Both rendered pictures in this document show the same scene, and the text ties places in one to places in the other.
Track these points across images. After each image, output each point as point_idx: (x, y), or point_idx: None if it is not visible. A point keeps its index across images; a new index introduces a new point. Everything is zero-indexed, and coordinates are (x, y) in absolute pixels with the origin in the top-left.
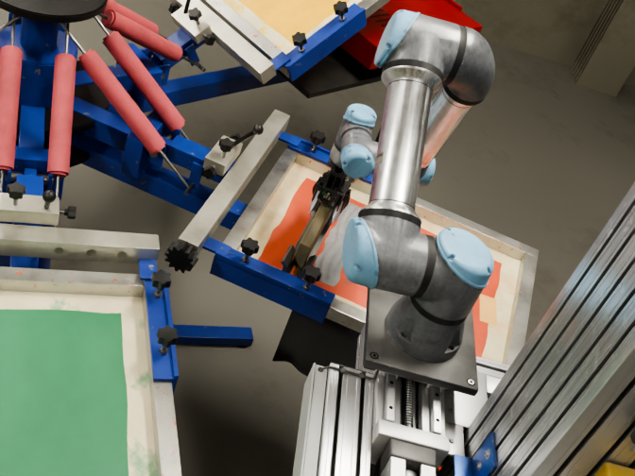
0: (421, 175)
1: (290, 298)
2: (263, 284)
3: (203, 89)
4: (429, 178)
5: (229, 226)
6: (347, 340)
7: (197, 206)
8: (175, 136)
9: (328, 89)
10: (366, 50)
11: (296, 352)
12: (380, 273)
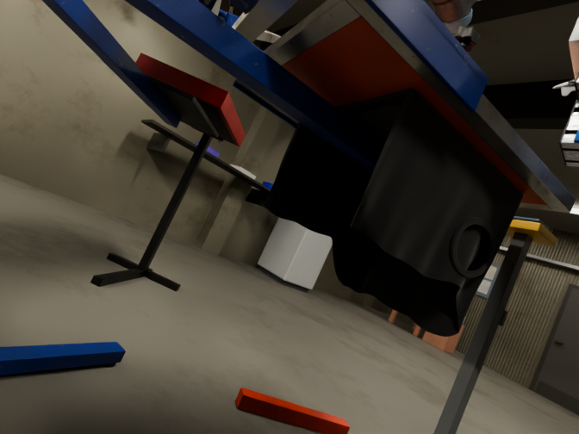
0: (470, 9)
1: (453, 64)
2: (430, 33)
3: (108, 37)
4: (471, 17)
5: (249, 68)
6: (439, 176)
7: (209, 27)
8: None
9: (200, 105)
10: (217, 95)
11: (376, 211)
12: None
